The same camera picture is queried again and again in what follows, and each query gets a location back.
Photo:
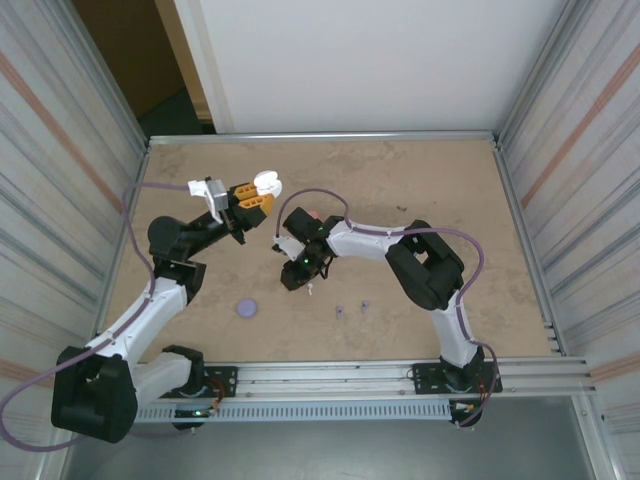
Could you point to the aluminium table side rail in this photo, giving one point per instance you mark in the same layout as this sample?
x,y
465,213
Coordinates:
x,y
532,250
137,185

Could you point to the aluminium table edge rail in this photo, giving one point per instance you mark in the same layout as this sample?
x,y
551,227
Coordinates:
x,y
320,136

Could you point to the long aluminium base rail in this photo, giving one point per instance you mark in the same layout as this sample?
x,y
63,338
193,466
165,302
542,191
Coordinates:
x,y
325,375

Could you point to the purple earbud charging case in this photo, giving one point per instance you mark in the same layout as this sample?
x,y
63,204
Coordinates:
x,y
247,308

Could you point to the pink earbud charging case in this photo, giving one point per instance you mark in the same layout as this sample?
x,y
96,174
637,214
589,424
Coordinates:
x,y
314,214

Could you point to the brown wooden door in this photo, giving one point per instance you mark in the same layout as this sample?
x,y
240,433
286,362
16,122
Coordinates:
x,y
125,50

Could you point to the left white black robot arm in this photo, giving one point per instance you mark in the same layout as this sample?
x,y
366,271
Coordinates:
x,y
145,310

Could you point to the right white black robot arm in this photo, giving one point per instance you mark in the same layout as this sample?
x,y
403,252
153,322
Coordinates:
x,y
360,240

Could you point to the white earbud charging case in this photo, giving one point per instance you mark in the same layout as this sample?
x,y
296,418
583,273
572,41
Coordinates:
x,y
267,180

